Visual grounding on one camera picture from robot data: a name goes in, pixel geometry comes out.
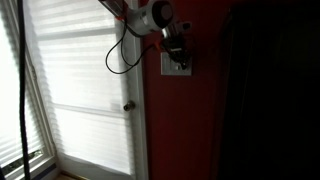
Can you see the white door with blinds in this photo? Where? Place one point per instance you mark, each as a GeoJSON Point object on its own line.
{"type": "Point", "coordinates": [85, 72]}

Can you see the white triple switch plate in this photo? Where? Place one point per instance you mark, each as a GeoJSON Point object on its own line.
{"type": "Point", "coordinates": [171, 68]}

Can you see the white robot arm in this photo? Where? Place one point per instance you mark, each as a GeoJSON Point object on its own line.
{"type": "Point", "coordinates": [155, 16]}

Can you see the metal door knob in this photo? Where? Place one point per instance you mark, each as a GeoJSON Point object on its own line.
{"type": "Point", "coordinates": [130, 105]}

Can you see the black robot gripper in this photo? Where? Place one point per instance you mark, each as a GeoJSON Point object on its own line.
{"type": "Point", "coordinates": [174, 42]}

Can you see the white window blind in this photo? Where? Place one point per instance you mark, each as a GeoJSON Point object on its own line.
{"type": "Point", "coordinates": [10, 135]}

